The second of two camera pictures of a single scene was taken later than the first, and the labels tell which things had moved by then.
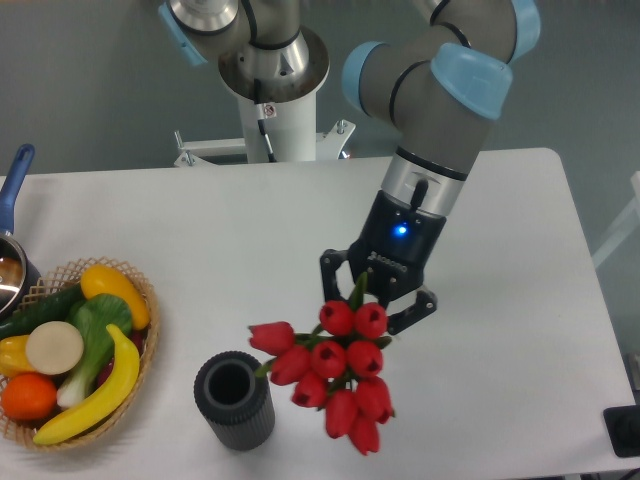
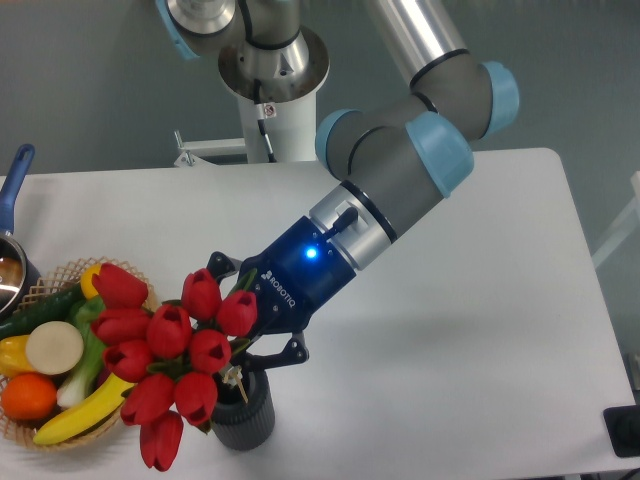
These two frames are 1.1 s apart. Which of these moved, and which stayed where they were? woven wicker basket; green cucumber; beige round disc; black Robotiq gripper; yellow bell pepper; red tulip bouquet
Moved: red tulip bouquet; black Robotiq gripper
Stayed: yellow bell pepper; green cucumber; woven wicker basket; beige round disc
